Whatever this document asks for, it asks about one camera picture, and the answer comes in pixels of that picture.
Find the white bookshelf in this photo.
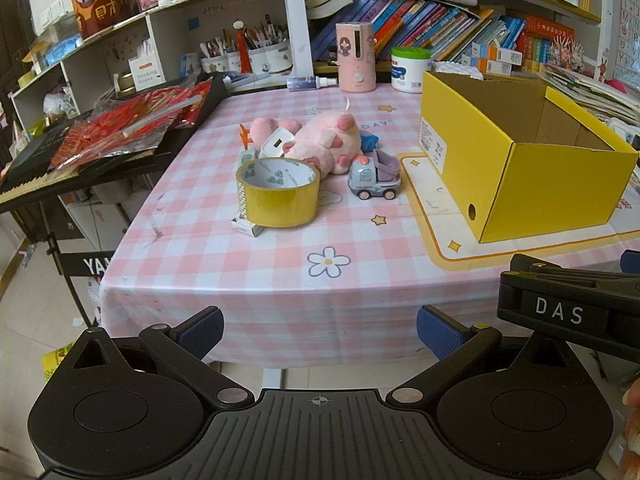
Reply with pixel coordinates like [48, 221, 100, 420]
[7, 0, 606, 126]

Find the orange white small carton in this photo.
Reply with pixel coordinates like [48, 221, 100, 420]
[471, 41, 523, 64]
[465, 57, 513, 76]

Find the white box red label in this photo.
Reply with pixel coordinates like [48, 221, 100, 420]
[129, 40, 167, 95]

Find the red boxed book set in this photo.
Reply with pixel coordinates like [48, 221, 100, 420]
[520, 16, 576, 73]

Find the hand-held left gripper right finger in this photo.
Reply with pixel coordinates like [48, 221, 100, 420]
[386, 305, 578, 409]

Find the row of colourful books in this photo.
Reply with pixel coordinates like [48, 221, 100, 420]
[312, 0, 526, 61]

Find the pastel toy dump truck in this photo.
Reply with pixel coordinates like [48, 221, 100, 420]
[347, 150, 402, 202]

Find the white desk pen organizer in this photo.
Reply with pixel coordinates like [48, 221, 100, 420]
[200, 17, 293, 75]

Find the small pink plush ball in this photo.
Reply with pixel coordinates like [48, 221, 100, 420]
[248, 116, 303, 143]

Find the black electronic keyboard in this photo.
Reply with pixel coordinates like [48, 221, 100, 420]
[0, 72, 228, 211]

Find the colourful patterned box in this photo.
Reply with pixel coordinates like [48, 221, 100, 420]
[550, 37, 586, 66]

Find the red hanging ornament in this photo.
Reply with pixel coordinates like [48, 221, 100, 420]
[234, 20, 249, 63]

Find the white quilted purse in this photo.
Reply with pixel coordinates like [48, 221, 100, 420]
[432, 61, 483, 81]

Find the yellow cardboard box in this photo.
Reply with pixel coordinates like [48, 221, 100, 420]
[419, 70, 640, 245]

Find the small spray bottle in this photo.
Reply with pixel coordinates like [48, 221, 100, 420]
[287, 76, 337, 91]

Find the white charger plug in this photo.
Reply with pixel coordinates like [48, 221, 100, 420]
[259, 127, 297, 161]

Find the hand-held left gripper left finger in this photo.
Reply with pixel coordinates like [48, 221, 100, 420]
[64, 306, 257, 411]

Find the pink plush pig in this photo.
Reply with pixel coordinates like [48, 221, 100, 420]
[282, 112, 362, 178]

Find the person's right hand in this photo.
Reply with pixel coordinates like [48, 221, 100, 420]
[616, 379, 640, 480]

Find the black keyboard stand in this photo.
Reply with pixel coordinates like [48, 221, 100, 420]
[42, 200, 118, 328]

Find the pink cartoon dispenser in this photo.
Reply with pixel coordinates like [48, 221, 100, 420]
[336, 21, 376, 93]

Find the yellow green package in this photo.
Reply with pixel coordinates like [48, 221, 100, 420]
[42, 345, 76, 386]

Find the yellow tape roll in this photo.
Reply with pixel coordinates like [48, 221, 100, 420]
[236, 157, 321, 228]

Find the stack of paper booklets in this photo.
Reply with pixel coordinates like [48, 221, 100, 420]
[537, 62, 640, 126]

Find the white can green lid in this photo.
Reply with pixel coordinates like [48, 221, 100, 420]
[391, 46, 433, 95]

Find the small white box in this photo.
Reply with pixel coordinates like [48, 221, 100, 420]
[231, 215, 266, 238]

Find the yellow bordered placemat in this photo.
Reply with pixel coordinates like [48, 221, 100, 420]
[397, 152, 640, 273]

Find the bag of red packets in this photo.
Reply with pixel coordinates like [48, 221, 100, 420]
[50, 82, 213, 171]

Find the alphabet wall poster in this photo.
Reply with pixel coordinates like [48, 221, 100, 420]
[607, 0, 640, 83]

